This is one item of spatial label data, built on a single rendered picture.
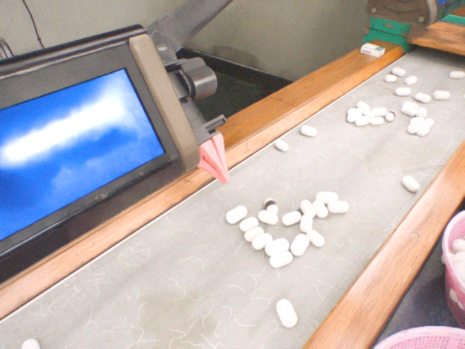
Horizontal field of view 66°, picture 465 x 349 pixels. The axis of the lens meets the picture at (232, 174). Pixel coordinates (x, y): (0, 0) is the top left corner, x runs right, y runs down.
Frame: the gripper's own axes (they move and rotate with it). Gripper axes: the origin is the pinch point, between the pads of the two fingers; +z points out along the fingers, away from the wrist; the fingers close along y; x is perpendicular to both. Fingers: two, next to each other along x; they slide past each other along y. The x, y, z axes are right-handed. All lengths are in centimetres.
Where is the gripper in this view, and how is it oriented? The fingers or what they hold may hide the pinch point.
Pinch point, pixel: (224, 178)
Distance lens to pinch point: 60.4
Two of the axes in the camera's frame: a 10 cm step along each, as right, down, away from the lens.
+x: -4.7, 3.2, 8.2
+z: 5.6, 8.3, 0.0
